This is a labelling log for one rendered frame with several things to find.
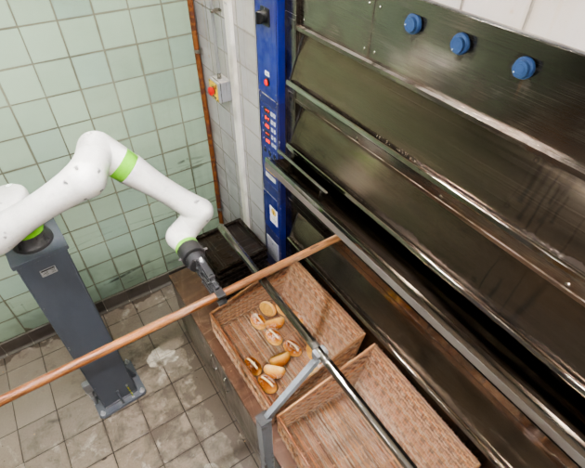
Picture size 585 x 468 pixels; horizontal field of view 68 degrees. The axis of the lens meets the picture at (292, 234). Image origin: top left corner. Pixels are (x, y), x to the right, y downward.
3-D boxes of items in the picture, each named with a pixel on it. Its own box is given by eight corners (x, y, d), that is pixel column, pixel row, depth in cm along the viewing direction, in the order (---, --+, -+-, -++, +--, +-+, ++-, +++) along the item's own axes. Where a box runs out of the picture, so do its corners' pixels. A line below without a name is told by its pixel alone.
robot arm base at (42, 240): (2, 223, 176) (-6, 212, 172) (40, 209, 183) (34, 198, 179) (17, 260, 161) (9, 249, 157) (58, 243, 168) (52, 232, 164)
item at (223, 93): (223, 92, 217) (221, 72, 211) (232, 100, 211) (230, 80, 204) (210, 96, 214) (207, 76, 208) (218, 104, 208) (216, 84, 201)
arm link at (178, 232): (176, 242, 180) (155, 234, 171) (194, 219, 178) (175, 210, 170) (190, 263, 172) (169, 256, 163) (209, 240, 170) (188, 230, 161)
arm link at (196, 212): (119, 175, 158) (120, 188, 149) (136, 151, 156) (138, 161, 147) (199, 223, 178) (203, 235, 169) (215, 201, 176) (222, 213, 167)
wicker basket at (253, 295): (292, 288, 232) (292, 252, 213) (361, 367, 198) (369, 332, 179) (211, 331, 212) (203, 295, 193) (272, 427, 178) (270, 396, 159)
